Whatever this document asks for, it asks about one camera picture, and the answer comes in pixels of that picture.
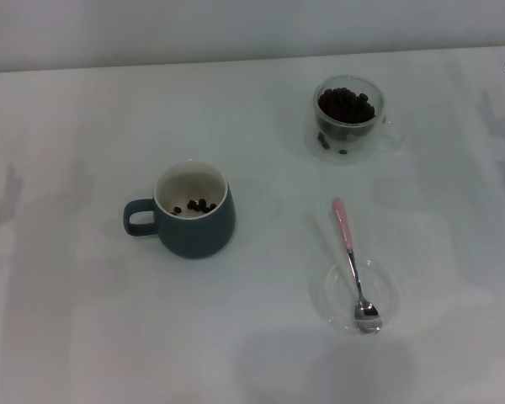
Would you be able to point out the few coffee beans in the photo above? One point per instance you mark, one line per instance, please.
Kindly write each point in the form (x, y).
(198, 205)

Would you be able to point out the dark blue ceramic mug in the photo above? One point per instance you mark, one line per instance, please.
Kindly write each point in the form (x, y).
(198, 231)

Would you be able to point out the double-walled glass cup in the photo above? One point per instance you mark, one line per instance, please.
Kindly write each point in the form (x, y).
(349, 145)

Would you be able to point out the clear glass saucer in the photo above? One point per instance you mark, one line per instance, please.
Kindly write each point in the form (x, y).
(341, 294)

